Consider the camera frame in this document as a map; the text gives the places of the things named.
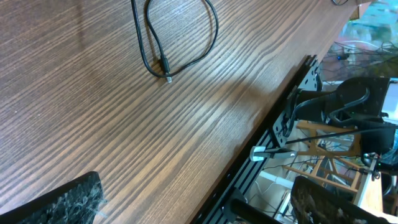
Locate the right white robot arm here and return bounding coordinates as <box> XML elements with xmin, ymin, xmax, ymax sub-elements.
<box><xmin>285</xmin><ymin>77</ymin><xmax>397</xmax><ymax>156</ymax></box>

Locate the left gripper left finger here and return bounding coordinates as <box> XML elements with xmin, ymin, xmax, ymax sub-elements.
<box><xmin>1</xmin><ymin>171</ymin><xmax>104</xmax><ymax>224</ymax></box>

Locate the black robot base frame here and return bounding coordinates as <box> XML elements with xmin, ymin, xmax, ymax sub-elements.
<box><xmin>191</xmin><ymin>55</ymin><xmax>321</xmax><ymax>224</ymax></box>

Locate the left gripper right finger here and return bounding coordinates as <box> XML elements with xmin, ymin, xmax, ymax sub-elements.
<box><xmin>290</xmin><ymin>176</ymin><xmax>389</xmax><ymax>224</ymax></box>

